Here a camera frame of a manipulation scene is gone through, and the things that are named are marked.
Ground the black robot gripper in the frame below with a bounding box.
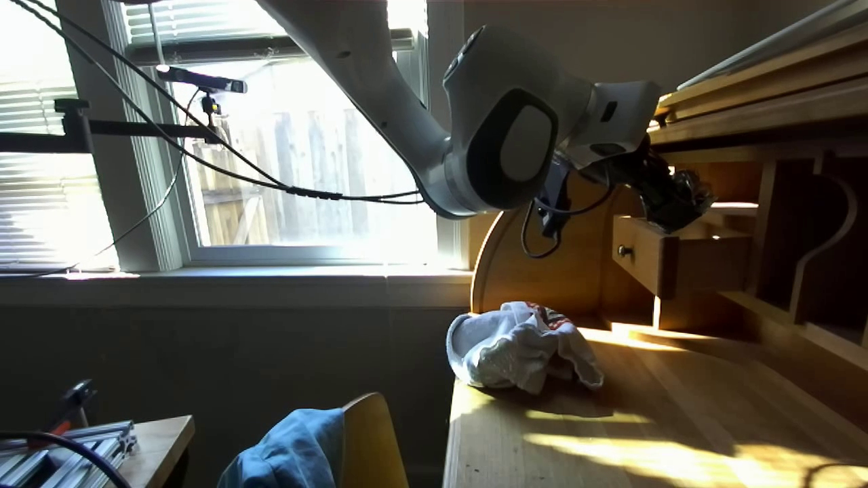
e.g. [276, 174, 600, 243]
[604, 145, 712, 230]

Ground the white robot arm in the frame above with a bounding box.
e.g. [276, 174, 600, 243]
[257, 0, 710, 230]

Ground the small wooden drawer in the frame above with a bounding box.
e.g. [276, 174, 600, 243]
[609, 214, 752, 298]

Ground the wooden roll-top desk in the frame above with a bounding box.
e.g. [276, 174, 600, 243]
[443, 0, 866, 488]

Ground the crumpled white cloth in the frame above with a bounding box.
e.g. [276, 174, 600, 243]
[445, 301, 604, 392]

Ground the yellow wooden chair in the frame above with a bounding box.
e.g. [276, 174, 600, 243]
[338, 392, 406, 488]

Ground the blue cloth on chair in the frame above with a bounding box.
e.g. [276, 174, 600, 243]
[216, 407, 345, 488]

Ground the small wooden side table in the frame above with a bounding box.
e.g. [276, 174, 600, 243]
[118, 415, 196, 488]

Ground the black cable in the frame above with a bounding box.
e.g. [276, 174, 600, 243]
[0, 431, 135, 488]

